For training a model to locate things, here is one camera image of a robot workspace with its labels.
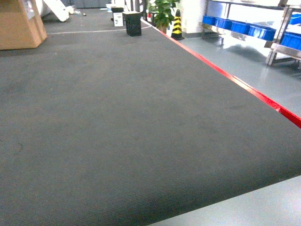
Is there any stainless steel shelf rack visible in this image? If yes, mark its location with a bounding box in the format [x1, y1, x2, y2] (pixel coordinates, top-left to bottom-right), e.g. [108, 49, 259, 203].
[200, 0, 301, 65]

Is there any yellow black traffic cone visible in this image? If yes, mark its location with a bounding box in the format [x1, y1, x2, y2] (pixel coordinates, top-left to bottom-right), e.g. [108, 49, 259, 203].
[171, 9, 184, 41]

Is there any black slotted crate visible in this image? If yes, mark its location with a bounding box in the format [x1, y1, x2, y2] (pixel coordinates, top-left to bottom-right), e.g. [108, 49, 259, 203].
[122, 11, 142, 37]

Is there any green potted plant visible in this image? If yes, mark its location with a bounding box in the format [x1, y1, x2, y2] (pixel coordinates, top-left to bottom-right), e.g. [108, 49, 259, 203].
[148, 0, 180, 33]

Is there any white black sign box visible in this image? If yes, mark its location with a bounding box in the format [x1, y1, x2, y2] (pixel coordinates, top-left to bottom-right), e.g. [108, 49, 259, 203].
[111, 7, 124, 27]

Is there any white foam panel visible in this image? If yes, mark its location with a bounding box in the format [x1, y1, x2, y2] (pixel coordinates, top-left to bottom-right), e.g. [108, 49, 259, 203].
[43, 0, 74, 22]

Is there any large cardboard box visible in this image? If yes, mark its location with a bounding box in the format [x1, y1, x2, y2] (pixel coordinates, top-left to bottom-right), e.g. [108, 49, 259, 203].
[0, 0, 47, 50]

